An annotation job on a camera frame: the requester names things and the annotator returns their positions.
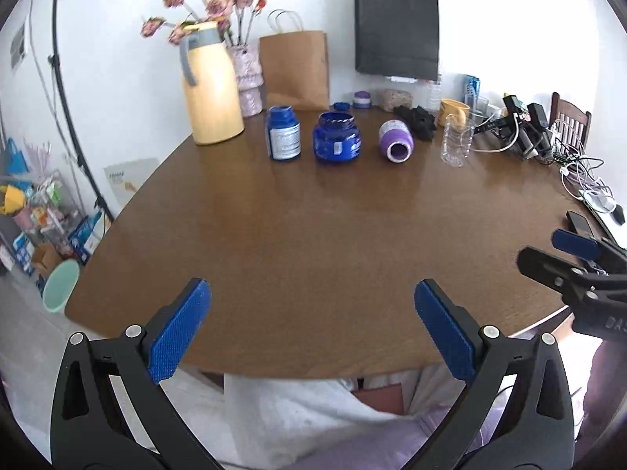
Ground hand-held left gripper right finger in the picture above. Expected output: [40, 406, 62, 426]
[414, 278, 575, 470]

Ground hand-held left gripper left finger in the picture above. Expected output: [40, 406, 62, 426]
[50, 278, 223, 470]

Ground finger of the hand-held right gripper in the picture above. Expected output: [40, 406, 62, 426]
[518, 246, 627, 307]
[551, 210, 627, 275]

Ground person's right forearm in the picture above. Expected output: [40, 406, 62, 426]
[580, 335, 627, 446]

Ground clear plastic cup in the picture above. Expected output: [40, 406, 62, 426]
[441, 115, 475, 167]

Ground black spare gripper device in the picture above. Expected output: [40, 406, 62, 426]
[473, 93, 556, 161]

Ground green bin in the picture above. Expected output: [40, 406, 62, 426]
[42, 258, 80, 314]

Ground wooden chair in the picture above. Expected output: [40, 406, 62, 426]
[549, 91, 593, 150]

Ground cardboard box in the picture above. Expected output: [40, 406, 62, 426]
[32, 242, 62, 277]

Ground person's white clothing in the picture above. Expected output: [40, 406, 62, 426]
[161, 362, 491, 470]

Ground white calendar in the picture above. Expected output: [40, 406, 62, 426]
[103, 158, 160, 211]

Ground clear glass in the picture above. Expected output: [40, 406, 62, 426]
[470, 95, 491, 125]

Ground yellow mug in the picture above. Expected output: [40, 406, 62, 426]
[437, 99, 472, 128]

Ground blue snack packet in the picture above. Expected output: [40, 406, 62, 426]
[463, 75, 481, 108]

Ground cluttered storage cart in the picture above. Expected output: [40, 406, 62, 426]
[0, 137, 106, 275]

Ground black cloth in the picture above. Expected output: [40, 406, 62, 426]
[393, 105, 438, 140]

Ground clear water bottle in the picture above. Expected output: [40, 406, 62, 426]
[426, 76, 443, 111]

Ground beige speckled container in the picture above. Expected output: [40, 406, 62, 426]
[382, 89, 415, 112]

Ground blue open jar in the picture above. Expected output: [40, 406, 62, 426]
[312, 112, 362, 164]

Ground blue bottle with label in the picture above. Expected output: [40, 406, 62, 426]
[265, 105, 301, 161]

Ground yellow thermos jug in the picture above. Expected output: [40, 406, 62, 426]
[179, 21, 246, 146]

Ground pink white vase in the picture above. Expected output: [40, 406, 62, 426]
[228, 44, 265, 118]

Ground black light stand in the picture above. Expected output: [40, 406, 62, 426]
[46, 0, 116, 221]

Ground black paper bag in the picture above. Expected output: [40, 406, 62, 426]
[355, 0, 440, 82]

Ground brown paper bag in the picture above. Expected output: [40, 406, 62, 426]
[258, 9, 330, 112]

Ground pink flower bouquet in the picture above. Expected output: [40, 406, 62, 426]
[140, 0, 268, 47]

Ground white cables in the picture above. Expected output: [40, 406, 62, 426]
[558, 154, 613, 201]

